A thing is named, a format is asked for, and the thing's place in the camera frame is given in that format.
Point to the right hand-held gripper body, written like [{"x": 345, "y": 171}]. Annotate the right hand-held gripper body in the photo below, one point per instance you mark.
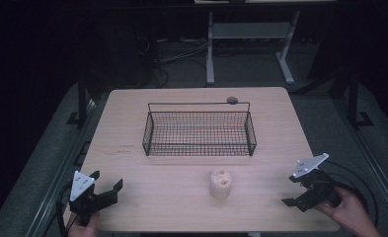
[{"x": 315, "y": 184}]

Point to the aluminium frame rail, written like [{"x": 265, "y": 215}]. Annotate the aluminium frame rail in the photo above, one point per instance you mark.
[
  {"x": 372, "y": 161},
  {"x": 60, "y": 171}
]

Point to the person's left hand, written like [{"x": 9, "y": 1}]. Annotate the person's left hand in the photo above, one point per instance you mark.
[{"x": 83, "y": 229}]

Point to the white metal stand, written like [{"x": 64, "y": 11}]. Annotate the white metal stand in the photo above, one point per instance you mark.
[{"x": 247, "y": 31}]

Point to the small grey round disc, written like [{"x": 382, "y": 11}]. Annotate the small grey round disc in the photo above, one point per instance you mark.
[{"x": 232, "y": 100}]

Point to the person's right hand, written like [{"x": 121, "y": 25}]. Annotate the person's right hand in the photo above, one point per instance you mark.
[{"x": 344, "y": 210}]

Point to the beige lotus root piece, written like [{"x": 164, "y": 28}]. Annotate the beige lotus root piece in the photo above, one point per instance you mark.
[{"x": 220, "y": 186}]

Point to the black metal post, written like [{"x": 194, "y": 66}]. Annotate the black metal post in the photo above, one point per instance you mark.
[
  {"x": 353, "y": 98},
  {"x": 82, "y": 102}
]

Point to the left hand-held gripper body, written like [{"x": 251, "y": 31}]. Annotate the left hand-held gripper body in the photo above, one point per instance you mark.
[{"x": 82, "y": 189}]

